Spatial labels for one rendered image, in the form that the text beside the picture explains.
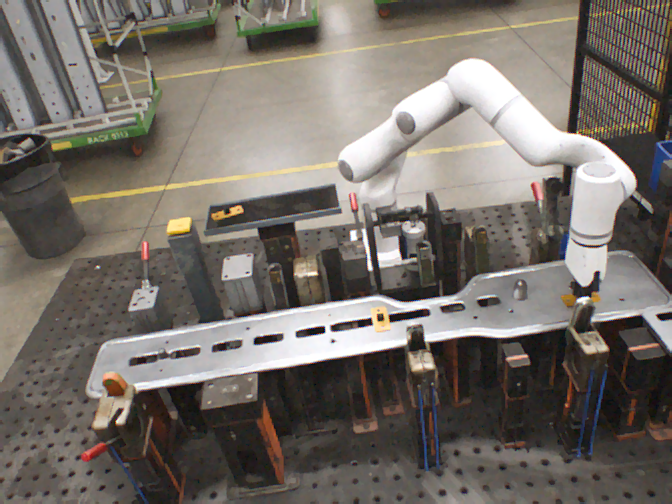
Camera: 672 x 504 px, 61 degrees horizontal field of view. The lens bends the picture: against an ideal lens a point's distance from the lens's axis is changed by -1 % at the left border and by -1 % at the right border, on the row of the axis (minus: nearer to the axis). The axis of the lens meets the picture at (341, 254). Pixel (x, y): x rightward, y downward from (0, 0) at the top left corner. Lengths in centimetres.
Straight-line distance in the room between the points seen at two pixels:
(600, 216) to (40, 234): 347
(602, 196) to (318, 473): 91
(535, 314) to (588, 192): 33
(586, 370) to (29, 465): 144
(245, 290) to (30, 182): 262
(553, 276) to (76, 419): 138
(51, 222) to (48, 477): 251
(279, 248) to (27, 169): 251
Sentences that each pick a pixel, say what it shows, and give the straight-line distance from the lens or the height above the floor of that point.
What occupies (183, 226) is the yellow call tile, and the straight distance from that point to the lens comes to 159.
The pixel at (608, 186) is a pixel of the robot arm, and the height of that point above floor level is 133.
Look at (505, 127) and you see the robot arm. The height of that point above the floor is 140.
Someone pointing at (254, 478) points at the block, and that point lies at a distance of 148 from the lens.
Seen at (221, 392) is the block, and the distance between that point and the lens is 127.
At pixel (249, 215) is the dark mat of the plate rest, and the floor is 116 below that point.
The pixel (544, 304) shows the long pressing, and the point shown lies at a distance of 142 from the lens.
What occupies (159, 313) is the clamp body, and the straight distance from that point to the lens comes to 155.
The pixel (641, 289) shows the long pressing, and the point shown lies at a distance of 150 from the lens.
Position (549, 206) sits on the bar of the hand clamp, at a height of 114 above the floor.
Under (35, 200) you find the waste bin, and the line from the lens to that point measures 398.
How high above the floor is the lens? 194
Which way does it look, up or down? 36 degrees down
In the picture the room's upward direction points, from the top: 10 degrees counter-clockwise
